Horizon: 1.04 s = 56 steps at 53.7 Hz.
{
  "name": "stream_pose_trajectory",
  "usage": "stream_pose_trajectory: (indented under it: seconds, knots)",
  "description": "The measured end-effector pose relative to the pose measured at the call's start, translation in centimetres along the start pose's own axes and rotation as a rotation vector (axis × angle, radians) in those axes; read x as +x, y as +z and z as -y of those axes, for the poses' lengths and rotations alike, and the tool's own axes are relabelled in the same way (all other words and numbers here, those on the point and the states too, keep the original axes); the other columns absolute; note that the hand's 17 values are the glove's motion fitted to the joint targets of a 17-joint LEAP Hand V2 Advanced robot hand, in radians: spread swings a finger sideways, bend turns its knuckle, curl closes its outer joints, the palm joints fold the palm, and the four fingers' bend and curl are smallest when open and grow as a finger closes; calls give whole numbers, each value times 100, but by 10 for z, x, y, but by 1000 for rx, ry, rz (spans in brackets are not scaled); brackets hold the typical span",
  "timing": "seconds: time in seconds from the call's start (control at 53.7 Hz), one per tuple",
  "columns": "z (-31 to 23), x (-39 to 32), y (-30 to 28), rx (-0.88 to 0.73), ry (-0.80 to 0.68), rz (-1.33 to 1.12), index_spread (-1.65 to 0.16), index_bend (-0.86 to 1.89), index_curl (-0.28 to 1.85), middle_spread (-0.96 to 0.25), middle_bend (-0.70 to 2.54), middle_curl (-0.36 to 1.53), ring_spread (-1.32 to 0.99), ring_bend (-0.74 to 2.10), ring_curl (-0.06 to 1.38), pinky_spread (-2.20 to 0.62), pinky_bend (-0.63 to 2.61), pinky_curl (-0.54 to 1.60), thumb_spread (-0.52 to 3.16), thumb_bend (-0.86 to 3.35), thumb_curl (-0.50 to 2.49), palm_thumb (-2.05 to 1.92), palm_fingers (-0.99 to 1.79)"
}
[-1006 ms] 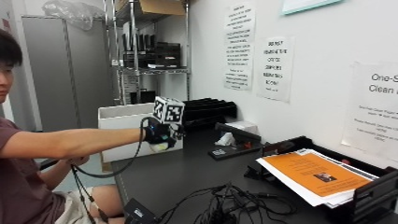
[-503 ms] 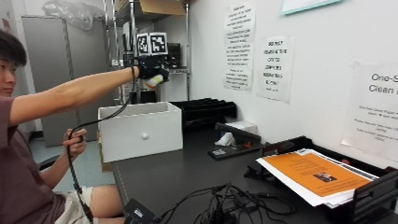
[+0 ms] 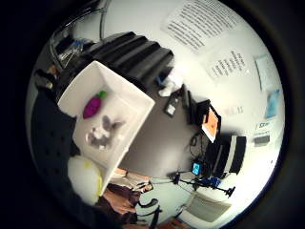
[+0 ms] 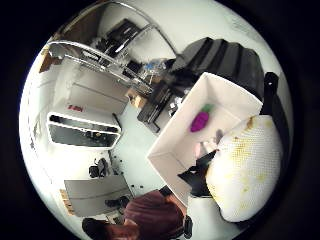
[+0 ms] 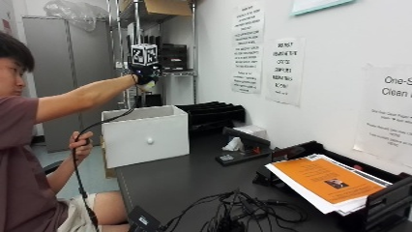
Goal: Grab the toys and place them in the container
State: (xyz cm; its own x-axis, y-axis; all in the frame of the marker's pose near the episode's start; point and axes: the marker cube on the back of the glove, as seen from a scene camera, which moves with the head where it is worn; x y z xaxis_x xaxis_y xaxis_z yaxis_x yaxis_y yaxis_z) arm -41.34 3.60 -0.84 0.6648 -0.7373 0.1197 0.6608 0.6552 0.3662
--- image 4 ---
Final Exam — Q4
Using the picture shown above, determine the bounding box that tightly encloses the the person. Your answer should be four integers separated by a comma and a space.
81, 185, 195, 240

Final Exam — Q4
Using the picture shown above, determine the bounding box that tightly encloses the white open shelf unit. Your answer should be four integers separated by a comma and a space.
46, 111, 123, 150

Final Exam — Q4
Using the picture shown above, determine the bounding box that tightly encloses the white cabinet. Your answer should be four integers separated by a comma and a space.
52, 56, 130, 116

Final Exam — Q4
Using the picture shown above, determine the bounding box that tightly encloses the black office chair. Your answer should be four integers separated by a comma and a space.
88, 157, 110, 179

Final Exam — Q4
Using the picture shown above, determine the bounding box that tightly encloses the yellow fruit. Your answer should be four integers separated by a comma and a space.
205, 114, 285, 223

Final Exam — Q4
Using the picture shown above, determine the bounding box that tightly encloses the grey desk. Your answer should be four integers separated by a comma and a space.
63, 174, 135, 218

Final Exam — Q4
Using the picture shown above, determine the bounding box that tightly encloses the purple eggplant toy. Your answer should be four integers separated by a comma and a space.
189, 103, 215, 133

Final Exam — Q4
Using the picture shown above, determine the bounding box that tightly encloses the black and grey backpack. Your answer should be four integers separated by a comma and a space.
169, 36, 266, 102

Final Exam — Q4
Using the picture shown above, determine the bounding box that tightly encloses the pink and white toy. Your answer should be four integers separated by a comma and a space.
194, 129, 225, 159

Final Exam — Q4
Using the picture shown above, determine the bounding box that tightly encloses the white cardboard box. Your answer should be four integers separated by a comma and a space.
146, 71, 264, 208

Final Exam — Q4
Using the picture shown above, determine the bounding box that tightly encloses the chrome metal table frame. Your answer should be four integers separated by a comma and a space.
47, 39, 155, 95

